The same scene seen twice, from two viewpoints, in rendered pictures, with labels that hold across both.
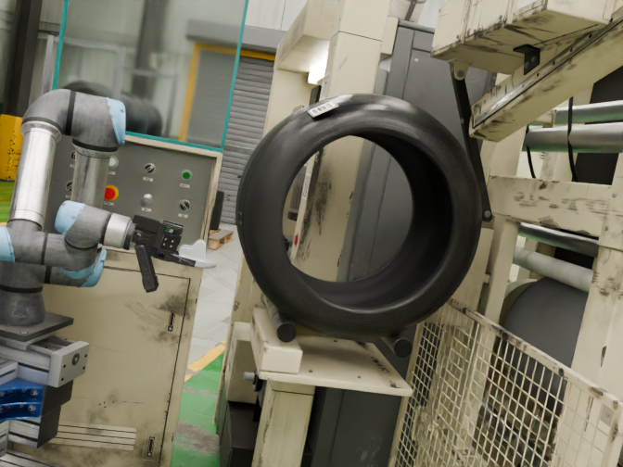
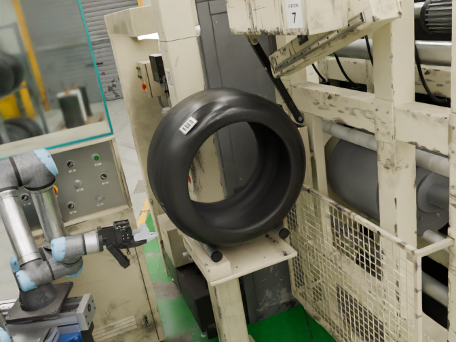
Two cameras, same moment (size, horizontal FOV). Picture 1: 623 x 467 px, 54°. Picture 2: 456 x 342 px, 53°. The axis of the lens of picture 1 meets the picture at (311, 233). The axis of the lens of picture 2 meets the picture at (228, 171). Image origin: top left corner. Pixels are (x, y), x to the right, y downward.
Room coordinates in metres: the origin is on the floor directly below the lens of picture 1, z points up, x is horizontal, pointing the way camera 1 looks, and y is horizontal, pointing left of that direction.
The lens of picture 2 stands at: (-0.12, 0.11, 1.76)
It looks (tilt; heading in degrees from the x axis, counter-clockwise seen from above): 20 degrees down; 352
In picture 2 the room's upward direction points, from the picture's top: 9 degrees counter-clockwise
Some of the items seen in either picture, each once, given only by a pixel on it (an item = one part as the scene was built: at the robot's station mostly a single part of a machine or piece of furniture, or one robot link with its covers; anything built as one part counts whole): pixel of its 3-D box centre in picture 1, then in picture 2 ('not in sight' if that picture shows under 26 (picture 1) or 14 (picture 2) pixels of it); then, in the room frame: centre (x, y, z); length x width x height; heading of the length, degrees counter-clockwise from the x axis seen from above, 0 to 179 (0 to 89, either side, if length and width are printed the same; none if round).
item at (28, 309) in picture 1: (18, 299); (35, 290); (1.65, 0.76, 0.77); 0.15 x 0.15 x 0.10
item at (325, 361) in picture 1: (324, 358); (237, 248); (1.55, -0.09, 0.80); 0.37 x 0.36 x 0.02; 101
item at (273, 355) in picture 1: (273, 336); (204, 251); (1.52, 0.05, 0.83); 0.36 x 0.09 x 0.06; 11
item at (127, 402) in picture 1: (114, 313); (85, 254); (2.14, 0.64, 0.63); 0.56 x 0.41 x 1.27; 101
